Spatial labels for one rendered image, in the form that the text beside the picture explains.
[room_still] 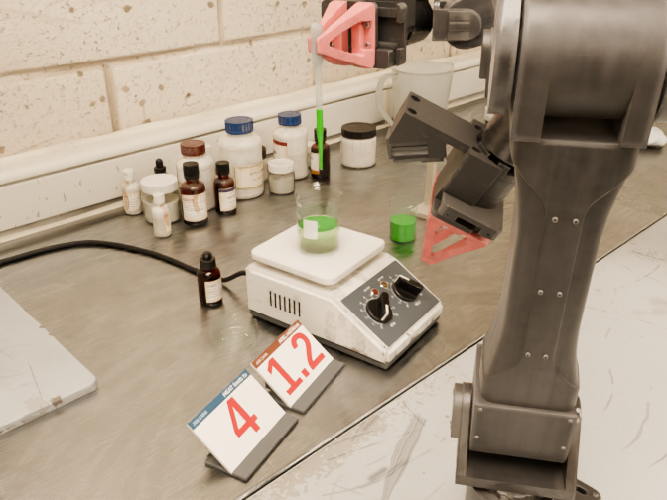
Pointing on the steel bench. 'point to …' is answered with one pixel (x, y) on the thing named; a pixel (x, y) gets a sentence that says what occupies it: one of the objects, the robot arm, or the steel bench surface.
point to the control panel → (357, 300)
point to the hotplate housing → (328, 310)
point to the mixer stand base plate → (34, 368)
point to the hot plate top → (342, 261)
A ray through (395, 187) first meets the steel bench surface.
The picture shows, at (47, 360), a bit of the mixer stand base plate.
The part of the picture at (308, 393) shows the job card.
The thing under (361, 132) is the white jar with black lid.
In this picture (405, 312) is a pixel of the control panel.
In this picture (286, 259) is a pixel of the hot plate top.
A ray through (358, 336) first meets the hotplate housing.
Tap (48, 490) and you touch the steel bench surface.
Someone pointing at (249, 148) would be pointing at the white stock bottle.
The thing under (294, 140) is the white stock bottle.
